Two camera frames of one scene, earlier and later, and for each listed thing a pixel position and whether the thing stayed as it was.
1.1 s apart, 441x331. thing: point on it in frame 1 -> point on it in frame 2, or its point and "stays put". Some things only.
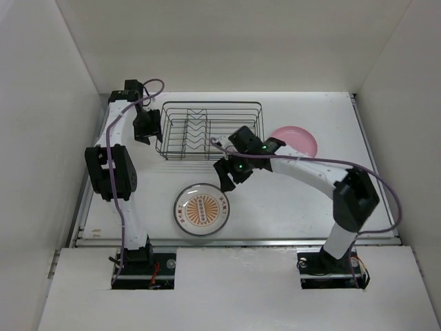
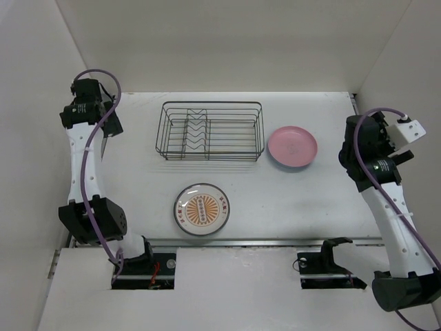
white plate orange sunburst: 202,209 stays put
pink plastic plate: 298,138 stays put
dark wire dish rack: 186,128 stays put
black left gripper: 153,129 -> 111,127
